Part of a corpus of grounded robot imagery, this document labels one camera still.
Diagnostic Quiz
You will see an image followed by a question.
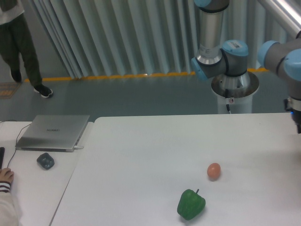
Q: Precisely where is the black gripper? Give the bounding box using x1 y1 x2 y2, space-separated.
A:
291 112 301 134

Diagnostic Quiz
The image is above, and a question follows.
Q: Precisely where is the white sleeved forearm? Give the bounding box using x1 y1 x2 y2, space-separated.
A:
0 181 19 226

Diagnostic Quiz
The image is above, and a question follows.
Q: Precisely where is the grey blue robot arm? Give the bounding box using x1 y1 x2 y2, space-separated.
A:
191 0 301 128

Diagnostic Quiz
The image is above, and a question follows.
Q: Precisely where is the green bell pepper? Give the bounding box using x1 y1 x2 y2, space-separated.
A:
177 189 206 221

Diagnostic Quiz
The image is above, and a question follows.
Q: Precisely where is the person's hand on table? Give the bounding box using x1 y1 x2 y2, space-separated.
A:
0 168 14 184

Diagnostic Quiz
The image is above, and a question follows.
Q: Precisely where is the brown egg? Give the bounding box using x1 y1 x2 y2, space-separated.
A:
207 163 221 179

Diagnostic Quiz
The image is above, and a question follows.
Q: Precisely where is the white pleated curtain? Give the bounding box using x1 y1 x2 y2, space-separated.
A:
33 0 301 79

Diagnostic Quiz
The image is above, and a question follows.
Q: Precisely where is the white usb plug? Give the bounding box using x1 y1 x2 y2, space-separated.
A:
74 146 84 150

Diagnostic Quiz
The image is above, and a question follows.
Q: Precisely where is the silver laptop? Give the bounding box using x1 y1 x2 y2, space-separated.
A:
16 115 89 152

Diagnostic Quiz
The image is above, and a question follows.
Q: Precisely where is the person in green trousers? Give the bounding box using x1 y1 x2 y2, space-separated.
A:
0 0 53 98

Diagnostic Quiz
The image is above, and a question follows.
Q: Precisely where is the black phone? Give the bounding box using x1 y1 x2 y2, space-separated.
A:
0 147 5 169

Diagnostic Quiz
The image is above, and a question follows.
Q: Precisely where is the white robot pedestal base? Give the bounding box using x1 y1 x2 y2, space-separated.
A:
211 72 259 114

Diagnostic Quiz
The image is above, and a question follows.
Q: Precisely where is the black pedestal cable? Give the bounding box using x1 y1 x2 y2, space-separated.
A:
225 88 232 115

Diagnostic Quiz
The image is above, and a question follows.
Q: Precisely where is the black laptop cable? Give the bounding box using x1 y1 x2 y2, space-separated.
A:
0 120 32 169

